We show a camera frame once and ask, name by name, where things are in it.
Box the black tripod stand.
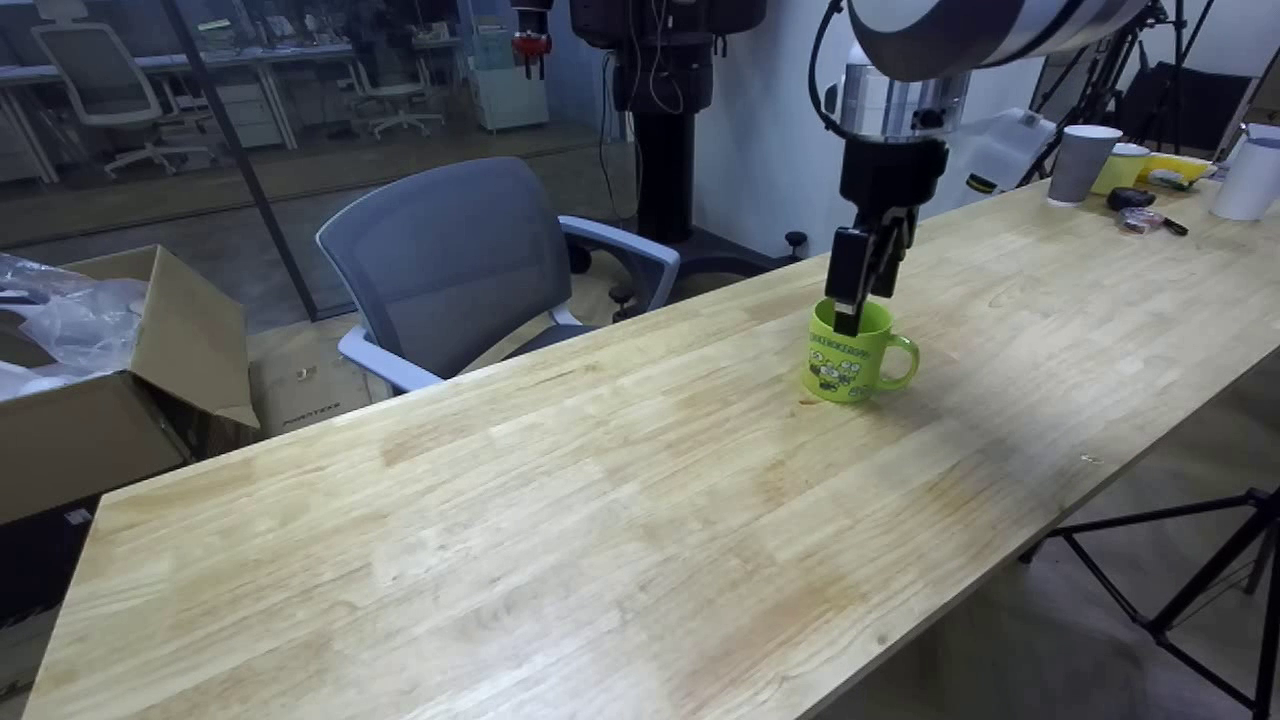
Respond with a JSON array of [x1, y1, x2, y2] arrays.
[[1016, 486, 1280, 720]]

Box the grey office chair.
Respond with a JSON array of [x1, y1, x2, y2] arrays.
[[313, 154, 684, 402]]

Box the grey paper cup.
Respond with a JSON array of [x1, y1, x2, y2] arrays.
[[1046, 120, 1129, 211]]

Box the white cylindrical cup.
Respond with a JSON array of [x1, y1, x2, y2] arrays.
[[1209, 120, 1280, 230]]

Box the clear plastic wrapping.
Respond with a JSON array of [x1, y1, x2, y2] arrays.
[[0, 253, 153, 406]]

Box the pale green cabinet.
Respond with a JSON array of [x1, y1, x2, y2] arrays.
[[464, 0, 551, 137]]

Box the black slanted pole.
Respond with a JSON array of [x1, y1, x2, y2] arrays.
[[158, 0, 324, 326]]

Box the white mesh office chair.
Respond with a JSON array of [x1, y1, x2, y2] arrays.
[[28, 16, 181, 179]]

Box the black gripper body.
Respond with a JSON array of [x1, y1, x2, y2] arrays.
[[836, 132, 954, 244]]

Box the yellow flat object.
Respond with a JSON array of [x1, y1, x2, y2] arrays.
[[1145, 149, 1220, 192]]

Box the white swivel chair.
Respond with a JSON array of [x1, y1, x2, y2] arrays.
[[338, 51, 453, 143]]

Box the brown cardboard box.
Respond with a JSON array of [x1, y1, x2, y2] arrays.
[[0, 244, 266, 531]]

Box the green plastic mug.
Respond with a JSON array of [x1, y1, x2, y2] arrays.
[[800, 298, 924, 410]]

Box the small black tool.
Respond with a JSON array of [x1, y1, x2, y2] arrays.
[[1103, 185, 1191, 242]]

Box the black bag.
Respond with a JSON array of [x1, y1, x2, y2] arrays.
[[1116, 55, 1259, 159]]

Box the white drawer pedestal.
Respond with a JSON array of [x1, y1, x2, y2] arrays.
[[211, 73, 300, 154]]

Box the small yellow container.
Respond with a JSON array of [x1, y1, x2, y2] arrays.
[[1093, 139, 1157, 200]]

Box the red hanging object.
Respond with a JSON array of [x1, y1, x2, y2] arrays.
[[507, 6, 557, 73]]

